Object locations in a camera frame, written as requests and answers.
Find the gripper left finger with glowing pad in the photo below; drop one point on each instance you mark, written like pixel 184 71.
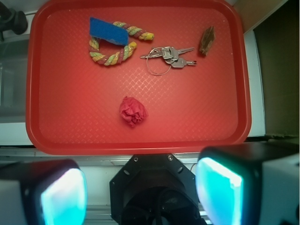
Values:
pixel 52 192

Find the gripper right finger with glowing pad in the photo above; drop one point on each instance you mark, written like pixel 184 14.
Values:
pixel 254 183

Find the blue sponge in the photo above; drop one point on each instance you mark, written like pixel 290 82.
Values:
pixel 108 32

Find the crumpled red paper ball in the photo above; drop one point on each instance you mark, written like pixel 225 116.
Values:
pixel 132 111

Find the red plastic tray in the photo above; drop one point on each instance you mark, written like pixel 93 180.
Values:
pixel 72 103

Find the dark box at right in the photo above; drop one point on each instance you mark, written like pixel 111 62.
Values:
pixel 277 40

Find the brown wooden piece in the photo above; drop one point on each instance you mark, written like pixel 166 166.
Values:
pixel 207 40

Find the black knob clamp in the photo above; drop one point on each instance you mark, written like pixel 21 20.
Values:
pixel 13 20

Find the black octagonal mount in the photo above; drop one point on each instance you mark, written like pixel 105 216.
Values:
pixel 154 190

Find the silver keys on ring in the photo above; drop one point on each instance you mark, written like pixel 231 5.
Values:
pixel 171 56

